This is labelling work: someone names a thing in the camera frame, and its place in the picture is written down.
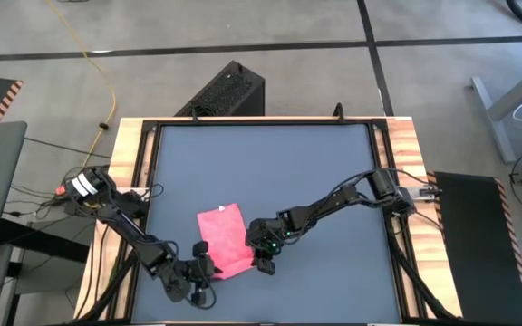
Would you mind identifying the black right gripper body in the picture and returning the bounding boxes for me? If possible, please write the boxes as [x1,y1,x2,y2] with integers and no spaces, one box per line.
[246,216,292,258]

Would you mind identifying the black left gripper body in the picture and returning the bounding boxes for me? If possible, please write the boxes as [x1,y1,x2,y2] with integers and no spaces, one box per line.
[164,262,198,303]

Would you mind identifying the red terry towel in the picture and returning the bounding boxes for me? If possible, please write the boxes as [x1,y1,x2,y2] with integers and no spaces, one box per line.
[196,202,256,281]

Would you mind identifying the black floor beam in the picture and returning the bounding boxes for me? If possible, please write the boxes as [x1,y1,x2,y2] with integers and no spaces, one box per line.
[0,219,91,264]

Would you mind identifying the black computer tower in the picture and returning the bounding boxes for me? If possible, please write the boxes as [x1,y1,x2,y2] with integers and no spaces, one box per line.
[174,60,266,118]

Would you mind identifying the wooden table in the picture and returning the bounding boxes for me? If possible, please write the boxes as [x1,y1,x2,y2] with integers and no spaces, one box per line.
[73,116,464,321]

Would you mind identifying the grey desk leg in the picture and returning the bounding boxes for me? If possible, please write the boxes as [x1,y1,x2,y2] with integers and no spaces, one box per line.
[471,56,522,164]

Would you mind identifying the black metal table frame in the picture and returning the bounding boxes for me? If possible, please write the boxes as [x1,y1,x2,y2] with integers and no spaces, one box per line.
[79,102,459,326]

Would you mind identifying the yellow power cable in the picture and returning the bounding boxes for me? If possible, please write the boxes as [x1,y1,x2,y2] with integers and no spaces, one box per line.
[45,0,118,168]

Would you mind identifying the grey metal base plate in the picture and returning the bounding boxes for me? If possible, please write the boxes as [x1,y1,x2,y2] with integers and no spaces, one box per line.
[417,184,442,201]

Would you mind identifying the black floor cables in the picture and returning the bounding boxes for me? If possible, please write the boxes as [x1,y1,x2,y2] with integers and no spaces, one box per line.
[5,180,90,219]

